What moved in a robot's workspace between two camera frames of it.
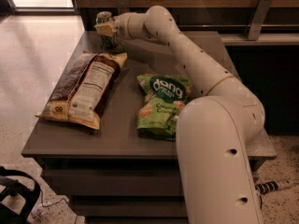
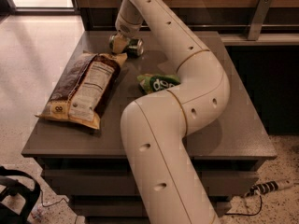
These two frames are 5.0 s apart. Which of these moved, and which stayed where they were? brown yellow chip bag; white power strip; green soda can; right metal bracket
Moved: green soda can
Stayed: brown yellow chip bag; white power strip; right metal bracket
